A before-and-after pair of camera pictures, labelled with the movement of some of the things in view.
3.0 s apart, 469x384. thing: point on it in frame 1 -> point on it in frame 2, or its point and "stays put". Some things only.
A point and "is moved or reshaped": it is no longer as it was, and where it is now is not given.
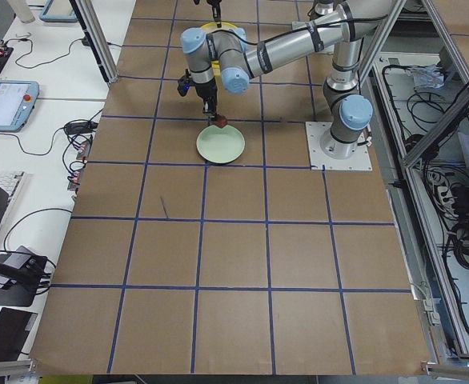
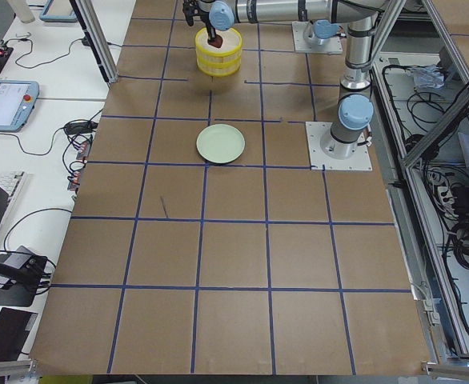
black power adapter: x=80 y=128 stays put
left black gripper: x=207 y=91 -> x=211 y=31
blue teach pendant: x=9 y=106 stays put
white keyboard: x=10 y=183 stays put
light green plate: x=219 y=145 stays put
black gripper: x=184 y=82 -> x=190 y=9
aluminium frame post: x=97 y=38 stays put
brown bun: x=222 y=122 is moved or reshaped
